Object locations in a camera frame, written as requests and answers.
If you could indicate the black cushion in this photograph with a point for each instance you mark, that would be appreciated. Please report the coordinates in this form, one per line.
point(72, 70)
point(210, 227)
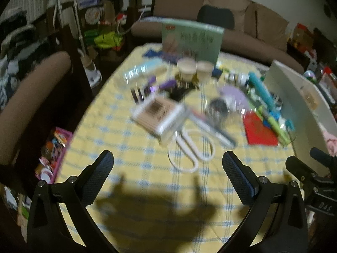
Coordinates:
point(216, 17)

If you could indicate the white scissors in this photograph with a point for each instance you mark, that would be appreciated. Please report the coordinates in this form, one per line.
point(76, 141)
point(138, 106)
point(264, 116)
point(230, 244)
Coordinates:
point(189, 150)

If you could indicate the brown sofa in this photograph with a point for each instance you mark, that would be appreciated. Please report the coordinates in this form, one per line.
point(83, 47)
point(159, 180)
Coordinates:
point(263, 26)

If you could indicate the round white plate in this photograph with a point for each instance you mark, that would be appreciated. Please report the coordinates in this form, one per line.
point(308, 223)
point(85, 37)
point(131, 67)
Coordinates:
point(93, 15)

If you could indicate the purple round pad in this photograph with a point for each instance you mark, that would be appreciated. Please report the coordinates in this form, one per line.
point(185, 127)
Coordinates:
point(234, 96)

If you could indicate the pink basket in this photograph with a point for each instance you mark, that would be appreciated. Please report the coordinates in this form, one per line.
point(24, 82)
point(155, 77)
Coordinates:
point(54, 155)

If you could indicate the green bag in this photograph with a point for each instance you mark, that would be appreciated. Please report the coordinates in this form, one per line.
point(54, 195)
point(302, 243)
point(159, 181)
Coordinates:
point(105, 39)

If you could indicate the red envelope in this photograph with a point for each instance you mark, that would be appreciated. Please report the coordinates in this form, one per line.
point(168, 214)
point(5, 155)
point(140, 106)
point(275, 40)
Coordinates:
point(259, 130)

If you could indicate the white storage box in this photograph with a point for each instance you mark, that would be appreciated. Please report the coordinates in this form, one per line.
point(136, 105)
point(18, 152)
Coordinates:
point(295, 100)

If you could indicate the purple lipstick tubes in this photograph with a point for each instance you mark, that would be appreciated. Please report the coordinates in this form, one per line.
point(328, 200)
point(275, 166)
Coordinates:
point(143, 91)

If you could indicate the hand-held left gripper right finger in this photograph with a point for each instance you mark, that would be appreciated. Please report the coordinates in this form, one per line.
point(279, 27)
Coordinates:
point(238, 180)

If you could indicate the clear plastic case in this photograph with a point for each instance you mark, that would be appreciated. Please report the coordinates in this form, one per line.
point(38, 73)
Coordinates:
point(143, 71)

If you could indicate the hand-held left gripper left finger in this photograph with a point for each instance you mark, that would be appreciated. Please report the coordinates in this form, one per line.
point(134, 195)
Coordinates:
point(101, 179)

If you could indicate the round metal tin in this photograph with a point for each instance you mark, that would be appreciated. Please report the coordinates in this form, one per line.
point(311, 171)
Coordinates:
point(218, 109)

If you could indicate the white coat rack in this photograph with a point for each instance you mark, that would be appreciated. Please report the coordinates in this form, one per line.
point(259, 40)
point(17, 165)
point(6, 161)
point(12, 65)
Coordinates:
point(76, 10)

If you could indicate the beige cup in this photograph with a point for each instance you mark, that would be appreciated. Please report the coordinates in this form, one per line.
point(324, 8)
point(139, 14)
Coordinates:
point(204, 71)
point(186, 69)

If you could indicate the green marker pen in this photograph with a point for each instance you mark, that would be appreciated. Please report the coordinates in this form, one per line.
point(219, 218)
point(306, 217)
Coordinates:
point(273, 126)

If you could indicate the green snack box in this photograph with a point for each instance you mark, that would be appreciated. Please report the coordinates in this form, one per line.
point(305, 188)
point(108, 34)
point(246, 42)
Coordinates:
point(192, 40)

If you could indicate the black comb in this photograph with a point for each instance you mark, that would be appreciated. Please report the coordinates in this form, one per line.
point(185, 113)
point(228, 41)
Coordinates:
point(181, 91)

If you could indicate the pile of clothes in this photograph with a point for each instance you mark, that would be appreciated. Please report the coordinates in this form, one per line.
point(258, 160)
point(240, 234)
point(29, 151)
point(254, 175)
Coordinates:
point(15, 39)

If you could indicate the teal tube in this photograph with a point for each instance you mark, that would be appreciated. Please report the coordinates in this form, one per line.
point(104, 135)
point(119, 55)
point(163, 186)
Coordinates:
point(262, 89)

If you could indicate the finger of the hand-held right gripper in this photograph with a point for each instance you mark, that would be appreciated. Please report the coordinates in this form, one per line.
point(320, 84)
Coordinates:
point(297, 167)

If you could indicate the cotton swab box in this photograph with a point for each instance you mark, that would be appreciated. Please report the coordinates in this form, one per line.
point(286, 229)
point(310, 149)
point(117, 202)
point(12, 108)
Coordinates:
point(159, 116)

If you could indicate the brown armchair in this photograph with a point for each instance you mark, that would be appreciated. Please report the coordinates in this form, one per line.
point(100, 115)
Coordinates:
point(34, 97)

